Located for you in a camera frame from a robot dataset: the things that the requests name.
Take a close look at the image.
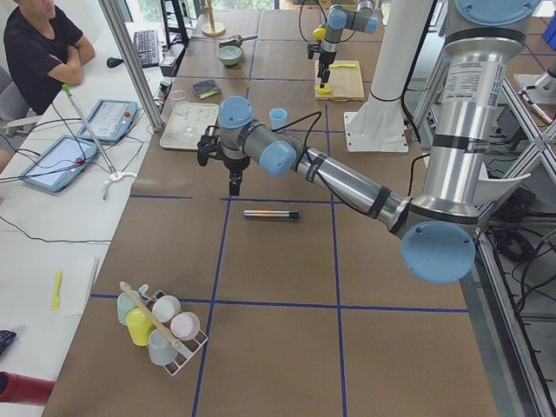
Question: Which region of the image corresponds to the wooden cup tree stand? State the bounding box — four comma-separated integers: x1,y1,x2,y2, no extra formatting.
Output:
202,0,226,37

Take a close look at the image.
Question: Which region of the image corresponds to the teach pendant tablet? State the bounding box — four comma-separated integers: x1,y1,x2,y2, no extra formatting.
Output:
21,135,98,193
87,99,138,144

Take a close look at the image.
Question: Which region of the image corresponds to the yellow cup in rack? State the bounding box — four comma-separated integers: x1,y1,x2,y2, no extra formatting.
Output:
125,308,156,347

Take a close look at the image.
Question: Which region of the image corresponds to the near teach pendant tablet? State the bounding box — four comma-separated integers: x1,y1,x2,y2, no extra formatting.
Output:
21,135,98,193

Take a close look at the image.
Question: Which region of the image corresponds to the metal ice scoop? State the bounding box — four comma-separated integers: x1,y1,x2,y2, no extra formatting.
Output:
219,34,258,48

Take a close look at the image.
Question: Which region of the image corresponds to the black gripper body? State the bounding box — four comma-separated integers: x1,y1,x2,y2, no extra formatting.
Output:
317,50,334,77
223,156,251,181

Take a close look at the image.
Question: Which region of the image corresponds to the yellow plastic knife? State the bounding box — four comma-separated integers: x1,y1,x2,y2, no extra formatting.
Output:
329,63,357,69

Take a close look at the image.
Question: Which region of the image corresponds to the green bowl of ice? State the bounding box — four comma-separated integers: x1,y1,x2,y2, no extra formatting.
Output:
216,45,242,67

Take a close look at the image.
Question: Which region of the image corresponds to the seated person black shirt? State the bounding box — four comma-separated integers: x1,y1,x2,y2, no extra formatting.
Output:
3,1,96,115

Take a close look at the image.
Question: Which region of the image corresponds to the wooden cutting board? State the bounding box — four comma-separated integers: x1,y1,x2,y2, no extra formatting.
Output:
314,60,365,102

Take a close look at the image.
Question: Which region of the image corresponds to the white cup in rack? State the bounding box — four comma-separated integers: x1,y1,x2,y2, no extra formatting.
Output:
152,295,181,323

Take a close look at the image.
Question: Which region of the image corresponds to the grey folded cloth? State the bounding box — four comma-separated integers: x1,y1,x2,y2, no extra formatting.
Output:
192,79,222,100

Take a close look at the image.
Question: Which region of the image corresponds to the pink cup in rack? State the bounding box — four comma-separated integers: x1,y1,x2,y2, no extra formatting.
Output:
170,312,201,341

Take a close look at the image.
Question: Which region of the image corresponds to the black computer mouse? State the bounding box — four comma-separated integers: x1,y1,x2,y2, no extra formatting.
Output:
106,56,123,69

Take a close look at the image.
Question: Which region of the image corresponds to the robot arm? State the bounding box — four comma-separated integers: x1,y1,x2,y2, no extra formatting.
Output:
218,1,537,283
317,0,379,88

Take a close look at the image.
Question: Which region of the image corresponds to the cream bear tray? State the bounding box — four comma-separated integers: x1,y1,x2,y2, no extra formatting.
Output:
160,102,219,150

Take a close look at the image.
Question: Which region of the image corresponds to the mint green cup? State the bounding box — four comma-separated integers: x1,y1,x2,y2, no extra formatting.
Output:
116,292,136,326

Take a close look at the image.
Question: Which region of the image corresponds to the black keyboard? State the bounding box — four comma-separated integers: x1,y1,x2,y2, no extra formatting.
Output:
133,30,160,68

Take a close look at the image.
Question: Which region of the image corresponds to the blue plastic cup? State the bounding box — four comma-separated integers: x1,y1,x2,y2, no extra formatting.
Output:
268,108,288,130

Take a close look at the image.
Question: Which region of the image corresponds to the yellow spoon on desk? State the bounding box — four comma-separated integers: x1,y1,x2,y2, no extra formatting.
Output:
50,270,63,309

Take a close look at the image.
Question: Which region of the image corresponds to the white wire cup rack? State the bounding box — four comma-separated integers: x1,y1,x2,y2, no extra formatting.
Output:
119,281,208,376

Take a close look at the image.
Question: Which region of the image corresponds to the far teach pendant tablet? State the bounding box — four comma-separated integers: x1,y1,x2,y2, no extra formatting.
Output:
87,99,138,144

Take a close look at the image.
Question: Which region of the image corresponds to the clear wine glass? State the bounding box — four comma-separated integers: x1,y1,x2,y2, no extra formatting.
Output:
170,89,195,136

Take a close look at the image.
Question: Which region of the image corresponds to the grey cup in rack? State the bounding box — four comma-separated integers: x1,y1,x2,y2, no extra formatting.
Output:
148,329,177,366

